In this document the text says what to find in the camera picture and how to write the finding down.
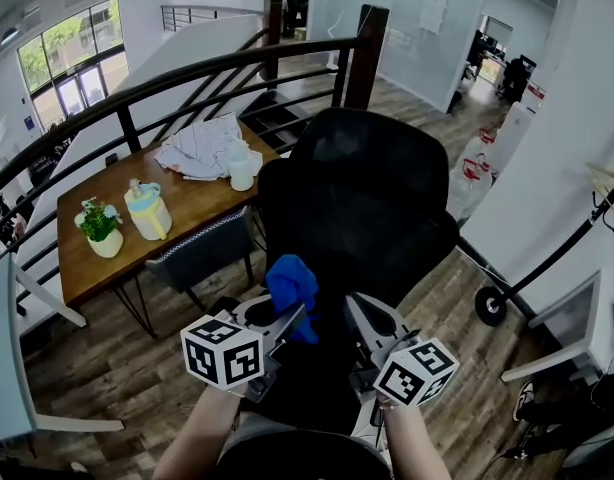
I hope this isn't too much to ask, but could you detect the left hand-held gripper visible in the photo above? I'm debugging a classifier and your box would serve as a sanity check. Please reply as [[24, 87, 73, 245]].
[[180, 295, 309, 402]]

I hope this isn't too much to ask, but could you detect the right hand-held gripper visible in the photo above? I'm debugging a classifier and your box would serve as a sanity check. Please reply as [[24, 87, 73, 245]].
[[345, 291, 461, 409]]

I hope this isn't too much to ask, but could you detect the blue cloth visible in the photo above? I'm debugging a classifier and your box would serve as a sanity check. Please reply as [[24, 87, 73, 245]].
[[265, 254, 321, 345]]

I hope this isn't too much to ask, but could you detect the black mesh office chair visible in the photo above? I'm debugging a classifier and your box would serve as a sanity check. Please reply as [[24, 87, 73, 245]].
[[209, 107, 461, 437]]

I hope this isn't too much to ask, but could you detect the person's left forearm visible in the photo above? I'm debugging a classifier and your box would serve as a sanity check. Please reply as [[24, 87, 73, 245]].
[[151, 386, 249, 480]]

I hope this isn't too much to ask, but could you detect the person's right forearm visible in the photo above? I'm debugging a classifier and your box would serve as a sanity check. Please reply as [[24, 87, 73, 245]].
[[379, 401, 454, 480]]

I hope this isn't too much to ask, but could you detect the grey chair with dotted trim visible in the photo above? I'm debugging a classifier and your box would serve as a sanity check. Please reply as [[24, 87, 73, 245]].
[[145, 206, 256, 314]]

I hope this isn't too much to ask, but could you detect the black and white shoe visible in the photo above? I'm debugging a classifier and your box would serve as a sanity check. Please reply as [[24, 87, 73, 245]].
[[513, 380, 537, 423]]

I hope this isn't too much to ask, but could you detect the person's black shirt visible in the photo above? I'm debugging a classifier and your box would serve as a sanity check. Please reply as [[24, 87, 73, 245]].
[[217, 412, 394, 480]]

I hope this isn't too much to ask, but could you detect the wooden table with metal legs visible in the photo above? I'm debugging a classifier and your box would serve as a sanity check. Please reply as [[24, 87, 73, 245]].
[[56, 119, 283, 340]]

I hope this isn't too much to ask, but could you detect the white cup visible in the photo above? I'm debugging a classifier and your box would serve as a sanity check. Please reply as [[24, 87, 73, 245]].
[[227, 146, 264, 193]]

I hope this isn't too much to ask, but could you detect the white desk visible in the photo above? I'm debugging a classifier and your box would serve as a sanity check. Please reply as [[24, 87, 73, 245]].
[[500, 269, 604, 384], [0, 252, 126, 445]]

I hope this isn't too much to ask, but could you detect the black coat rack stand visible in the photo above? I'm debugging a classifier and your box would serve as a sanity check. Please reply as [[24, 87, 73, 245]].
[[474, 137, 614, 327]]

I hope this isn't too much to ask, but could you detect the pastel blue and yellow pitcher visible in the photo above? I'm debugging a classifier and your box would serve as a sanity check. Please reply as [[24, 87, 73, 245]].
[[123, 178, 174, 242]]

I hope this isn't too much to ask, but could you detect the clear water bottle red cap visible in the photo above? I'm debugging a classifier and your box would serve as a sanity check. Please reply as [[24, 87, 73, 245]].
[[464, 128, 499, 169], [447, 156, 494, 222]]

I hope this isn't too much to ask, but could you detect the white checked cloth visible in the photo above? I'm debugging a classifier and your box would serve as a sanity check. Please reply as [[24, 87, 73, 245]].
[[154, 112, 252, 182]]

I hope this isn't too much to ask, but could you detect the dark staircase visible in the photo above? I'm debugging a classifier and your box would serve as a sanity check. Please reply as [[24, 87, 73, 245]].
[[238, 89, 314, 155]]

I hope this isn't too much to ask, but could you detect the potted plant in cream pot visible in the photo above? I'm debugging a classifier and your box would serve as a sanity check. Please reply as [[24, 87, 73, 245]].
[[74, 197, 125, 260]]

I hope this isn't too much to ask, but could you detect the white air purifier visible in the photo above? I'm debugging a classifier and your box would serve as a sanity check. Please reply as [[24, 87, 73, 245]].
[[495, 101, 537, 175]]

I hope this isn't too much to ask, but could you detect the black metal railing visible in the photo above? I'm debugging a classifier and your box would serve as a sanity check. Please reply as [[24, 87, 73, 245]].
[[0, 36, 371, 319]]

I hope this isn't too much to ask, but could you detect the white metal railing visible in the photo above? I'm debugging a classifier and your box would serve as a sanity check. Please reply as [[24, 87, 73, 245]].
[[160, 4, 266, 33]]

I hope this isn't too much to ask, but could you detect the large window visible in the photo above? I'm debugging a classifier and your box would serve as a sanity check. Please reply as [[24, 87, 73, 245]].
[[15, 0, 132, 130]]

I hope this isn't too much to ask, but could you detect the dark wooden post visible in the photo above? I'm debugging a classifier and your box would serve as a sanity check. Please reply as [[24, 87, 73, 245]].
[[343, 4, 391, 112], [263, 0, 287, 82]]

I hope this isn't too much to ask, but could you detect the white paper sheet on wall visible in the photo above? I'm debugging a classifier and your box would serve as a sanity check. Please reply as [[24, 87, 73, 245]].
[[418, 0, 454, 35]]

